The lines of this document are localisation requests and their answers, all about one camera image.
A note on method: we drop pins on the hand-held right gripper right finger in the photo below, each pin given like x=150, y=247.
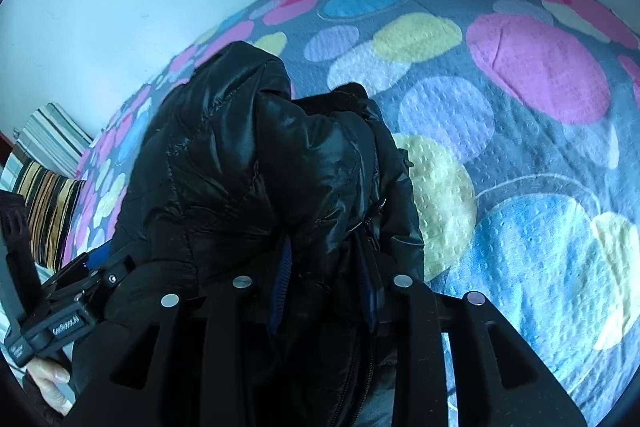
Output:
x=368, y=292

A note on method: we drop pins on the person's left hand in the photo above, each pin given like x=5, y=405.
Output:
x=50, y=379

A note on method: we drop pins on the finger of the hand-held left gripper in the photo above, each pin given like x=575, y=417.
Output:
x=95, y=274

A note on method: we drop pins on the yellow black striped pillow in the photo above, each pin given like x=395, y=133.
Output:
x=50, y=207

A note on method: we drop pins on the floral circle print bedspread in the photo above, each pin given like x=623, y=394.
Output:
x=500, y=117

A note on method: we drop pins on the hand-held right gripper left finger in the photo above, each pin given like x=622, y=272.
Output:
x=281, y=292

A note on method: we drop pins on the black puffer jacket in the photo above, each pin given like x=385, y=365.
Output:
x=260, y=187

